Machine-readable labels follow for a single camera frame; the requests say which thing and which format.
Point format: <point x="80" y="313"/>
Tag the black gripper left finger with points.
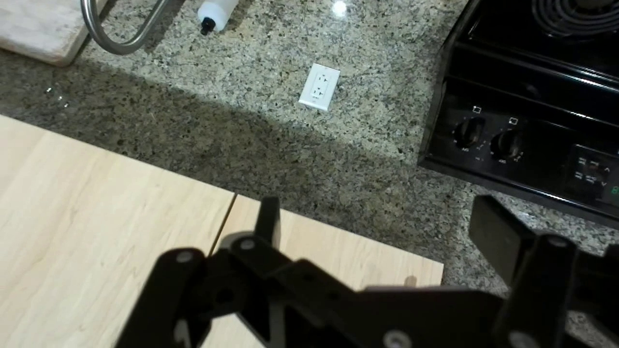
<point x="175" y="290"/>

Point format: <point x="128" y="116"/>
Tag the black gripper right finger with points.
<point x="504" y="238"/>

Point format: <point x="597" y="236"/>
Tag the black stove knob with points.
<point x="469" y="131"/>
<point x="508" y="145"/>

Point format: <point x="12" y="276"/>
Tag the black electric stove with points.
<point x="548" y="97"/>

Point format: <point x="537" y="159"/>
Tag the black coil stove burner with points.
<point x="568" y="21"/>

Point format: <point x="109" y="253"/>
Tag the steel curved faucet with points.
<point x="123" y="48"/>

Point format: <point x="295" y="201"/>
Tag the white soap bottle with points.
<point x="219" y="12"/>

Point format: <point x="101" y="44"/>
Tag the white wall outlet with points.
<point x="320" y="87"/>

